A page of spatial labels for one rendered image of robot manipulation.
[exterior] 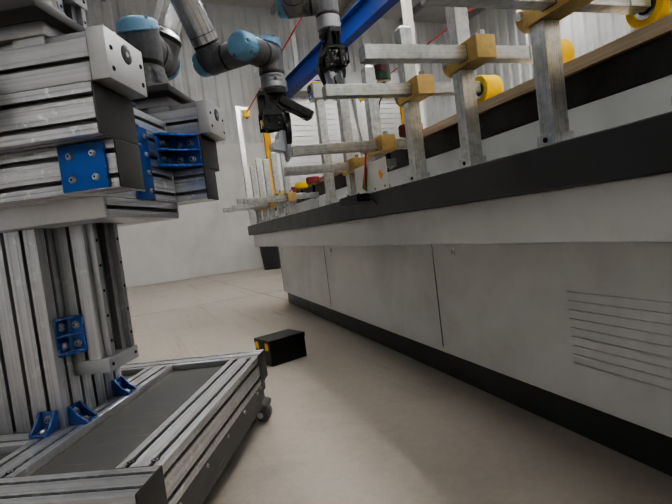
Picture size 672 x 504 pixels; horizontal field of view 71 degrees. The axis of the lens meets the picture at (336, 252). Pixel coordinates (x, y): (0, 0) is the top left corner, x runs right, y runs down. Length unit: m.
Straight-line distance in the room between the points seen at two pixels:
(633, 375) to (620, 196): 0.47
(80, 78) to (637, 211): 0.94
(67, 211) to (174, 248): 7.89
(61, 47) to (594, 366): 1.27
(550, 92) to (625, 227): 0.27
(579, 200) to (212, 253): 8.40
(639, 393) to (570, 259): 0.32
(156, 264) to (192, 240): 0.75
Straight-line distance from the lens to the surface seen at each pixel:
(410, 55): 1.08
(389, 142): 1.53
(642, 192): 0.87
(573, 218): 0.96
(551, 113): 0.96
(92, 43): 0.97
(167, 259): 8.97
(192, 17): 1.48
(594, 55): 1.19
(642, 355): 1.19
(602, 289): 1.21
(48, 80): 1.00
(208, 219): 9.08
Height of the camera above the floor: 0.60
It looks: 3 degrees down
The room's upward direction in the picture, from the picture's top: 7 degrees counter-clockwise
